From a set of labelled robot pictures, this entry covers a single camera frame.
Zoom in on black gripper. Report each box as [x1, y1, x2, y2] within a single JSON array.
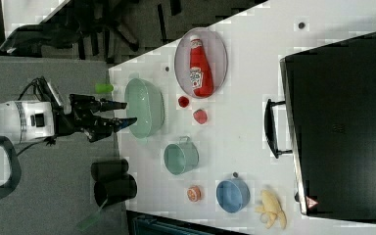
[[56, 94, 137, 143]]

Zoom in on black toaster oven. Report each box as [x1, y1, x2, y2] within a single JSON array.
[[280, 31, 376, 224]]

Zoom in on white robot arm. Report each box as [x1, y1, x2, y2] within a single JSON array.
[[0, 94, 137, 144]]

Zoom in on small green object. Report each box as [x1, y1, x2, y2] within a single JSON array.
[[95, 83, 115, 94]]

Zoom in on green perforated colander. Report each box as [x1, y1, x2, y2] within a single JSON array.
[[124, 78, 165, 139]]

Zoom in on black cylinder near edge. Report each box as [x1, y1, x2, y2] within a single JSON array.
[[91, 159, 129, 182]]

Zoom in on black cylinder edge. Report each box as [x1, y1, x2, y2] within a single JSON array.
[[91, 159, 129, 182], [94, 174, 137, 208]]

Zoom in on dark red toy strawberry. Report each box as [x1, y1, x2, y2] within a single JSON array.
[[178, 96, 189, 108]]

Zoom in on black cylinder far edge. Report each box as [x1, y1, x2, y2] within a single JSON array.
[[94, 174, 137, 208]]

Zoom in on black office chair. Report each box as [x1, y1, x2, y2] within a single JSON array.
[[0, 0, 139, 63]]

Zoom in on light red toy strawberry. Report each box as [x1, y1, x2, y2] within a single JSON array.
[[193, 109, 208, 124]]

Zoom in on red ketchup bottle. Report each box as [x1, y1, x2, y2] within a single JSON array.
[[189, 34, 214, 98]]

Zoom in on toy orange slice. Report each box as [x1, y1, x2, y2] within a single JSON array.
[[187, 185, 202, 202]]

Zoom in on purple round plate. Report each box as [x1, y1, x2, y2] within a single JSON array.
[[174, 27, 227, 99]]

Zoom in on blue cup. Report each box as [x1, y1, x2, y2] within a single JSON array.
[[215, 178, 250, 213]]

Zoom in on peeled toy banana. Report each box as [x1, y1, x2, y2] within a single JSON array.
[[255, 190, 287, 229]]

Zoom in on green cup with handle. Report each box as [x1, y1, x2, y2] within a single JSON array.
[[164, 136, 199, 175]]

